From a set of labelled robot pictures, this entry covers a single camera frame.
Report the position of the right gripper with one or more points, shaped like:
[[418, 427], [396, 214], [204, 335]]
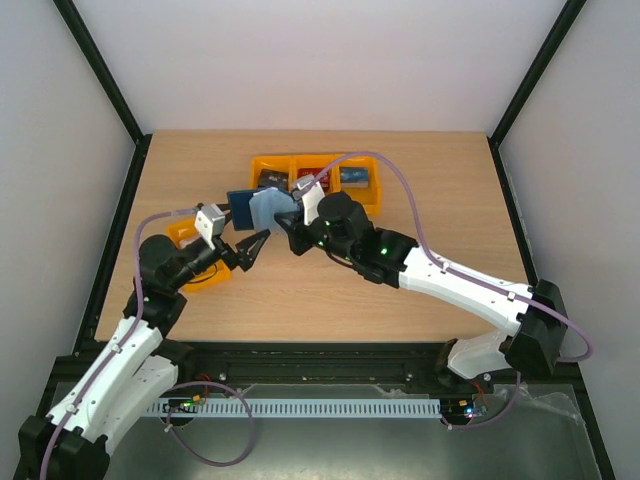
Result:
[[300, 236]]

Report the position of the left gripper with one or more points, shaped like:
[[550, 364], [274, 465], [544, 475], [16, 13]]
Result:
[[242, 257]]

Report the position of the blue leather card holder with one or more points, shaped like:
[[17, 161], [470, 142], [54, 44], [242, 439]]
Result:
[[255, 209]]

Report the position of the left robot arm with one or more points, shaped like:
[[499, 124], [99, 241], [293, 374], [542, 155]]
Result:
[[77, 438]]

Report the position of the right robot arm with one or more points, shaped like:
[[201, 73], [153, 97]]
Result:
[[527, 334]]

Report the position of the black card stack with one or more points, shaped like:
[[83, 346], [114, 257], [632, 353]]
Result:
[[272, 178]]

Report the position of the card in small bin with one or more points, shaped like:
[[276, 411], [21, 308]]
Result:
[[183, 243]]

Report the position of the blue card stack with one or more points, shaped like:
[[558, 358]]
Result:
[[354, 177]]

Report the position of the small yellow bin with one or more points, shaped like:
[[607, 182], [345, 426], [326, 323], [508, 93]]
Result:
[[213, 275]]

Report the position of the yellow three-compartment bin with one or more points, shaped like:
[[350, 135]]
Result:
[[299, 165]]

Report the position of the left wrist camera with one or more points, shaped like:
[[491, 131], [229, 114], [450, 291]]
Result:
[[209, 223]]

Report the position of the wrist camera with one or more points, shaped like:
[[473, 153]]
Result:
[[209, 223], [308, 193]]

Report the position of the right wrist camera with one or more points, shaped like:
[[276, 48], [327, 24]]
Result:
[[308, 193]]

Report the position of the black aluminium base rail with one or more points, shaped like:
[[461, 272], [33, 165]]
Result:
[[416, 368]]

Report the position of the white slotted cable duct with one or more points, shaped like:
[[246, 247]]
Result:
[[403, 408]]

